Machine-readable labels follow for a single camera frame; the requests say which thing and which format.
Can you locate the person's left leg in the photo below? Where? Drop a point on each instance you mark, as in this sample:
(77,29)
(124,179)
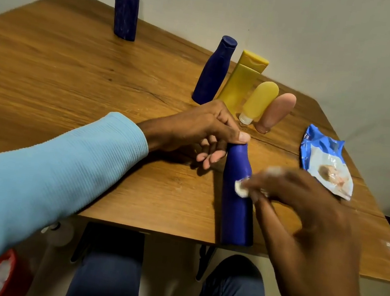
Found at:
(108,275)

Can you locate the beige tube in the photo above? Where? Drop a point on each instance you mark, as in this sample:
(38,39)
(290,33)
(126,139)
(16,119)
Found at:
(276,112)

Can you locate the person's left forearm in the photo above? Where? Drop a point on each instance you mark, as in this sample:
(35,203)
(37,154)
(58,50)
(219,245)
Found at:
(38,182)

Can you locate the person's left thumb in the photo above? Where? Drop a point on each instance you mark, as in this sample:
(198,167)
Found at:
(234,135)

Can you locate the person's right thumb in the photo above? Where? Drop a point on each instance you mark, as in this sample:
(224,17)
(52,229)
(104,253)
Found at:
(272,229)

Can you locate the yellow flip-cap bottle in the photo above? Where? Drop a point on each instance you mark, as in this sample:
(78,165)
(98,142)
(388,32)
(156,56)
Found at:
(242,80)

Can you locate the dark blue capped bottle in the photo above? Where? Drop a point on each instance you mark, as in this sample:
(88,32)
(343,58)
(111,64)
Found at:
(213,72)

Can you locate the white cotton pad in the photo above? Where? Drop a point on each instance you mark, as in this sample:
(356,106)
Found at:
(241,189)

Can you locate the matte blue plastic bottle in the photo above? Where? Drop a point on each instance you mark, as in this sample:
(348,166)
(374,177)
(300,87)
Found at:
(237,210)

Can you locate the blue and white wipes packet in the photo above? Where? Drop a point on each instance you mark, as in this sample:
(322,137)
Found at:
(327,161)

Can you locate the person's left hand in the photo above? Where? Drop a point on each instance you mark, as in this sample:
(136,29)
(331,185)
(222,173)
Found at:
(187,127)

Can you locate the person's right hand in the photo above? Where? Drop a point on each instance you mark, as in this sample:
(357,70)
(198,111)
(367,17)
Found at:
(315,242)

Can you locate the tall marbled dark blue bottle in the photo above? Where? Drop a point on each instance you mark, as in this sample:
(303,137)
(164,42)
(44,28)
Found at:
(127,6)

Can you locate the small yellow tube white cap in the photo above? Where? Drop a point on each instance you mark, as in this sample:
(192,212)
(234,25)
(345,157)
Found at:
(259,101)

